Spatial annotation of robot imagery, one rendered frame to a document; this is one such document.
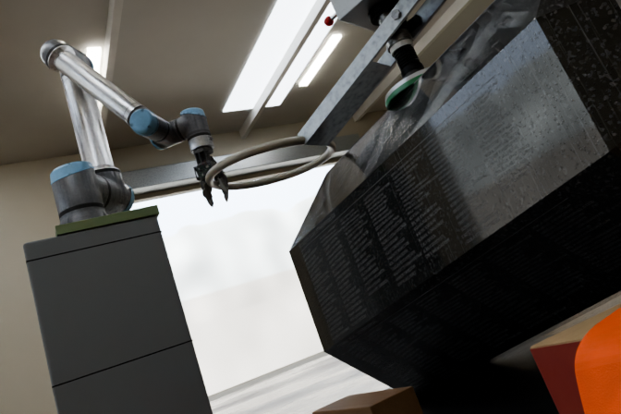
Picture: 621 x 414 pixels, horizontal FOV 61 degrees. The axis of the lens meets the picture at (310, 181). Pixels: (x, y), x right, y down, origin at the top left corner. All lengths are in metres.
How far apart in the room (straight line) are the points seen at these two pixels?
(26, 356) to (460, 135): 7.20
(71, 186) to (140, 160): 6.75
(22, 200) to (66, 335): 6.74
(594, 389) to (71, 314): 1.46
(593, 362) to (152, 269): 1.45
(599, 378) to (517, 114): 0.58
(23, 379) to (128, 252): 6.14
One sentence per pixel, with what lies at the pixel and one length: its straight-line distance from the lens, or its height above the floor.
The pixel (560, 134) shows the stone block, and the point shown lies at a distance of 0.96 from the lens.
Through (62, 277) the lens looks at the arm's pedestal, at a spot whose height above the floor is 0.72.
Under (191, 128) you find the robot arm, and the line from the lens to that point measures 2.02.
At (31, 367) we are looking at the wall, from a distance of 7.86.
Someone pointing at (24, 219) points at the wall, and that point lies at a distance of 8.31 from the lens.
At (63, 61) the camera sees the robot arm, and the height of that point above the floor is 1.56.
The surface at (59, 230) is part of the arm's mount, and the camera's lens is 1.80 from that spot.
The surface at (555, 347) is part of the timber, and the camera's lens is 0.73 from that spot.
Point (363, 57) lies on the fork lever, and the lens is 1.63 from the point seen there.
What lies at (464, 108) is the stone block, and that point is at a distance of 1.08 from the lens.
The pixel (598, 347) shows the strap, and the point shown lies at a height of 0.21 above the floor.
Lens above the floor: 0.30
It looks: 16 degrees up
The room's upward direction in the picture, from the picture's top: 21 degrees counter-clockwise
